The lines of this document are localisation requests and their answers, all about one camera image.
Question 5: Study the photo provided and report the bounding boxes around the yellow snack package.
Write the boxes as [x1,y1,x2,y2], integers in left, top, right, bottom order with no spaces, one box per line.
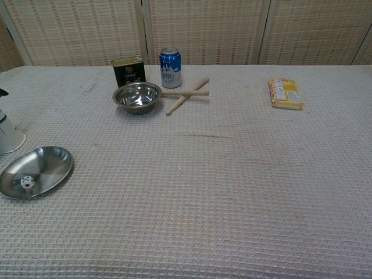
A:
[267,76,305,111]

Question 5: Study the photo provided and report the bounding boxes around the white die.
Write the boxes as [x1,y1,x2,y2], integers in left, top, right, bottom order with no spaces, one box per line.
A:
[19,175,36,189]

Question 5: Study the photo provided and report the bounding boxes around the grey waffle-weave tablecloth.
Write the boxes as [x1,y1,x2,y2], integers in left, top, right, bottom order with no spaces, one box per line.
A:
[0,64,372,279]

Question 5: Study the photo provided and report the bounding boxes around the stainless steel bowl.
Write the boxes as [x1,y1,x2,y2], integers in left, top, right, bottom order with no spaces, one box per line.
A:
[112,81,163,116]

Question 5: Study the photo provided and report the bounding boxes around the blue and white drink can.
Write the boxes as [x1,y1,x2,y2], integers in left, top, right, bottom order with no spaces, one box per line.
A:
[159,47,183,89]

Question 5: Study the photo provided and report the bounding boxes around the wooden stick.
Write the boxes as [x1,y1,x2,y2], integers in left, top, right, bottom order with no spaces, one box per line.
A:
[165,77,210,116]
[160,90,210,97]

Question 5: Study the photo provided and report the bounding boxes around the round stainless steel plate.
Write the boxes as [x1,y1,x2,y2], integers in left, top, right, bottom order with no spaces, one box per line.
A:
[0,146,73,200]

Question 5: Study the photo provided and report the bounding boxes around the white paper cup blue stripe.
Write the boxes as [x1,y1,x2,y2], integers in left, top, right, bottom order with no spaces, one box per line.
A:
[0,108,27,154]

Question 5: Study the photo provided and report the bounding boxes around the woven bamboo folding screen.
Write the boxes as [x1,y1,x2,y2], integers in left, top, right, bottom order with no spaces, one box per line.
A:
[0,0,372,73]

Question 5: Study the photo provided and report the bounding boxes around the dark rectangular tin can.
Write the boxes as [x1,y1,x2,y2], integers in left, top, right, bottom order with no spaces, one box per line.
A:
[111,55,146,88]

